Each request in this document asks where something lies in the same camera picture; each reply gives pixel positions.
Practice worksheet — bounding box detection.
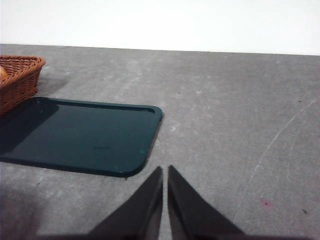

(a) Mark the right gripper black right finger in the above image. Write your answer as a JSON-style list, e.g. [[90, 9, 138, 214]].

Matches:
[[166, 164, 251, 240]]

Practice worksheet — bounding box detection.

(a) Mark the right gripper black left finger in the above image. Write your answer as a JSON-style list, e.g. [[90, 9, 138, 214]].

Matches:
[[84, 166, 164, 240]]

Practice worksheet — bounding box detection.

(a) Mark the black rectangular tray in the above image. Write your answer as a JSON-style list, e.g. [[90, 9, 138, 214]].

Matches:
[[0, 96, 165, 178]]

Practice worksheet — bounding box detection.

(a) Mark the brown wicker basket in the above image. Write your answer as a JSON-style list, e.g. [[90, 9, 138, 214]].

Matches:
[[0, 55, 47, 116]]

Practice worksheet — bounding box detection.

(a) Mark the red yellow apple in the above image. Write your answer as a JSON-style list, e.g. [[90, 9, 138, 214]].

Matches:
[[0, 65, 8, 87]]

